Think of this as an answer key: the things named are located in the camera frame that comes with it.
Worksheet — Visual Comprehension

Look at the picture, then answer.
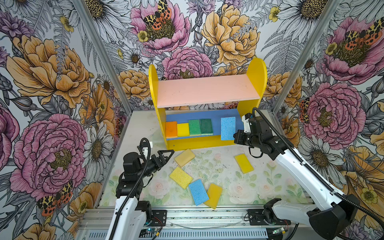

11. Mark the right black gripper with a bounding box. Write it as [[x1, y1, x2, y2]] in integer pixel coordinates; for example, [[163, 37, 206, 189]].
[[233, 129, 262, 148]]

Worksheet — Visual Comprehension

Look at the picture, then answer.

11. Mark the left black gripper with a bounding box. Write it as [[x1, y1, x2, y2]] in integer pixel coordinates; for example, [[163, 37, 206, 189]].
[[137, 150, 175, 178]]

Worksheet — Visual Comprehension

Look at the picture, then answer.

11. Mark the light blue sponge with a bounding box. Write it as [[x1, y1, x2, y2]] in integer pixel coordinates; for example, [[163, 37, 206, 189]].
[[221, 117, 236, 141]]

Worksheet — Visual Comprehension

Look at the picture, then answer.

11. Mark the pale yellow sponge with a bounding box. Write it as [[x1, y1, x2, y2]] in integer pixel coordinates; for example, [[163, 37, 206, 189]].
[[175, 149, 196, 168]]

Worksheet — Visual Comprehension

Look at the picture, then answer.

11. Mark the dark green sponge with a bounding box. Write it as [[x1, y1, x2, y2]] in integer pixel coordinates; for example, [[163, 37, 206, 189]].
[[200, 119, 214, 136]]

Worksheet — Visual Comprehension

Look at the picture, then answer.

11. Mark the orange sponge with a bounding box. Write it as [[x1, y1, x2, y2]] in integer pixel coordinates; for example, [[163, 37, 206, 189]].
[[166, 121, 178, 139]]

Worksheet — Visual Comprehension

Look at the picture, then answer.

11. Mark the bright yellow sponge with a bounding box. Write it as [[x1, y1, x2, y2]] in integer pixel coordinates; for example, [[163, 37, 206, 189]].
[[177, 123, 190, 138]]

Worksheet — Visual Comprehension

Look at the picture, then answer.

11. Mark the light green sponge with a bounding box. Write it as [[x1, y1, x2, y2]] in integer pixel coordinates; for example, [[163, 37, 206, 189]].
[[189, 120, 202, 137]]

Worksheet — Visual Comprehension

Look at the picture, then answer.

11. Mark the blue porous sponge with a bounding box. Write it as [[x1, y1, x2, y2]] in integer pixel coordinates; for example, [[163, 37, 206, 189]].
[[189, 179, 209, 206]]

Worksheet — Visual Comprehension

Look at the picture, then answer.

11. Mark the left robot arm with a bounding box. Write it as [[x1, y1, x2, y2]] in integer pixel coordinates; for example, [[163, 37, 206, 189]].
[[106, 147, 175, 240]]

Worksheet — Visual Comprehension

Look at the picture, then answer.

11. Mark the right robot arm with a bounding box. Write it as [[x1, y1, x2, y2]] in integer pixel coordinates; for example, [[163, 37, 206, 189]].
[[234, 113, 360, 240]]

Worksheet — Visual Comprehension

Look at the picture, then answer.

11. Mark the yellow wooden shelf unit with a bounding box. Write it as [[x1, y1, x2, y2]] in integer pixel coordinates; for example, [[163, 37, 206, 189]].
[[148, 58, 268, 151]]

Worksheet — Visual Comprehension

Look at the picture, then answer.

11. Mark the yellow porous sponge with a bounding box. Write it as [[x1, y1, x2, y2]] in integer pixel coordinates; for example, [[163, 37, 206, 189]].
[[170, 167, 193, 190]]

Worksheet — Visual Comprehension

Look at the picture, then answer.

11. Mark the small yellow sponge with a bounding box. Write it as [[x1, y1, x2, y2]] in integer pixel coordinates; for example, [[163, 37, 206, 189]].
[[234, 154, 254, 174]]

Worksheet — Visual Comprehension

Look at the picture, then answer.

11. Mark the golden yellow sponge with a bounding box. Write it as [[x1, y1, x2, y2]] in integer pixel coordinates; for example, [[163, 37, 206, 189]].
[[204, 184, 223, 209]]

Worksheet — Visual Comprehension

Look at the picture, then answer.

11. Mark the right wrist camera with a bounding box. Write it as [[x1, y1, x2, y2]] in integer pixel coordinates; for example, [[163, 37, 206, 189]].
[[242, 113, 253, 133]]

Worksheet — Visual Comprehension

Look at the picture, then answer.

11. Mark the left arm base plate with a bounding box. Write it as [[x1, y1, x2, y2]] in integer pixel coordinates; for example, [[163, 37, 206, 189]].
[[145, 210, 168, 227]]

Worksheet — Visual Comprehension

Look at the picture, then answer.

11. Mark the aluminium front rail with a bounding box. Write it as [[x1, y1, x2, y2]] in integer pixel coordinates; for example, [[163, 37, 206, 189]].
[[79, 205, 263, 230]]

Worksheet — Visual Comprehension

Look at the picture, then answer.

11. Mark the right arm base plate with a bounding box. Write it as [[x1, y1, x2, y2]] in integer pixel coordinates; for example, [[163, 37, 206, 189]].
[[244, 209, 291, 226]]

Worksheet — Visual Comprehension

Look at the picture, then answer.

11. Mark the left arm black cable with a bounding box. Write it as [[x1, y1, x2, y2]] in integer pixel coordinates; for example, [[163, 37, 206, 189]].
[[107, 137, 152, 240]]

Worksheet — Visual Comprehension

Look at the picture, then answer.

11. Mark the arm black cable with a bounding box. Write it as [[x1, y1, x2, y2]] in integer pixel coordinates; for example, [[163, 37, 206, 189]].
[[107, 137, 152, 240], [251, 107, 384, 240]]

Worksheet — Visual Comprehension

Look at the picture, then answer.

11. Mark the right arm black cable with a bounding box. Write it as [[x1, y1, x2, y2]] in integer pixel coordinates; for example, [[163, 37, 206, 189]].
[[251, 107, 384, 240]]

